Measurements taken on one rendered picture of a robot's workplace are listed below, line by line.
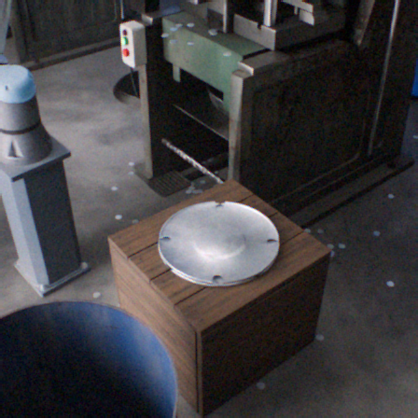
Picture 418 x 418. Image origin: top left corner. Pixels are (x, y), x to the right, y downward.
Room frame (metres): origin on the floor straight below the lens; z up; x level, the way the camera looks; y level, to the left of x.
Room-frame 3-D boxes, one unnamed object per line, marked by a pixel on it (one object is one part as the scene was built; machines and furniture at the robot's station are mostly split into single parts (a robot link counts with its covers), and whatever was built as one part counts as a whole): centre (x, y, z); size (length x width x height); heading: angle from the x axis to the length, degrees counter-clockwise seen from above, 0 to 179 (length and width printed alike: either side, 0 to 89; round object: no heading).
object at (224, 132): (1.78, -0.17, 0.31); 0.43 x 0.42 x 0.01; 38
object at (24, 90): (1.30, 0.51, 0.62); 0.13 x 0.12 x 0.14; 55
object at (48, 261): (1.30, 0.50, 0.23); 0.19 x 0.19 x 0.45; 42
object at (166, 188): (1.69, -0.06, 0.14); 0.59 x 0.10 x 0.05; 128
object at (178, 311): (1.03, -0.03, 0.18); 0.40 x 0.38 x 0.35; 128
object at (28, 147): (1.30, 0.50, 0.50); 0.15 x 0.15 x 0.10
